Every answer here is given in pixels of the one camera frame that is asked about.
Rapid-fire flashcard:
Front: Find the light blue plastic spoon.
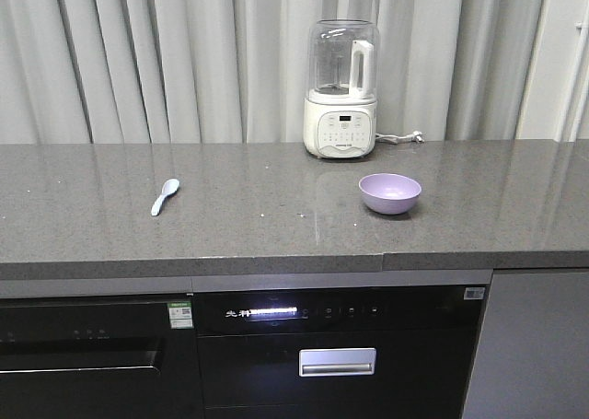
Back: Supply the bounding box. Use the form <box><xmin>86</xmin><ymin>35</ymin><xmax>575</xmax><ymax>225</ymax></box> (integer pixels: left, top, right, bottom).
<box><xmin>150</xmin><ymin>178</ymin><xmax>180</xmax><ymax>216</ymax></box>

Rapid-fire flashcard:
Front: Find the white power cable with plug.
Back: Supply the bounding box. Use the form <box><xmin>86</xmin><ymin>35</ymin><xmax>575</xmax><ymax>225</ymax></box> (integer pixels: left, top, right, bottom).
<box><xmin>375</xmin><ymin>131</ymin><xmax>425</xmax><ymax>145</ymax></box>

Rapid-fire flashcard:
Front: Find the black built-in oven left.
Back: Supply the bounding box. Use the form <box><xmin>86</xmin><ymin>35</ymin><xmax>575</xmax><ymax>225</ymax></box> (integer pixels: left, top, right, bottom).
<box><xmin>1</xmin><ymin>295</ymin><xmax>204</xmax><ymax>418</ymax></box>

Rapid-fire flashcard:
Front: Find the purple plastic bowl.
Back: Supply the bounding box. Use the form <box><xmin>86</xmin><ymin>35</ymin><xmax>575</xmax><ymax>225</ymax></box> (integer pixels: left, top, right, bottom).
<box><xmin>358</xmin><ymin>173</ymin><xmax>422</xmax><ymax>215</ymax></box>

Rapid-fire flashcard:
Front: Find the white blender with clear jar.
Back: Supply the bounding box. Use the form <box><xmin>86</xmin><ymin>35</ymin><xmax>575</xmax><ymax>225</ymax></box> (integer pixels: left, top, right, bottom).
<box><xmin>303</xmin><ymin>19</ymin><xmax>379</xmax><ymax>159</ymax></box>

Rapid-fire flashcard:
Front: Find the grey cabinet door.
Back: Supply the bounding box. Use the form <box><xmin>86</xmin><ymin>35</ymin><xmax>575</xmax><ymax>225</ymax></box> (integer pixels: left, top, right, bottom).
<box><xmin>463</xmin><ymin>269</ymin><xmax>588</xmax><ymax>418</ymax></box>

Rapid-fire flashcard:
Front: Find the black built-in dishwasher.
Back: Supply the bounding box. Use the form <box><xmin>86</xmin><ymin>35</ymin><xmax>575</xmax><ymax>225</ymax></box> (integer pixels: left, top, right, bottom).
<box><xmin>193</xmin><ymin>285</ymin><xmax>486</xmax><ymax>418</ymax></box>

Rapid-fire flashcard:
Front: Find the grey pleated curtain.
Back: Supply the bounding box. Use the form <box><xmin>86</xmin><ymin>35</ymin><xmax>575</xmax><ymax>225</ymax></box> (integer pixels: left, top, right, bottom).
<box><xmin>0</xmin><ymin>0</ymin><xmax>589</xmax><ymax>145</ymax></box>

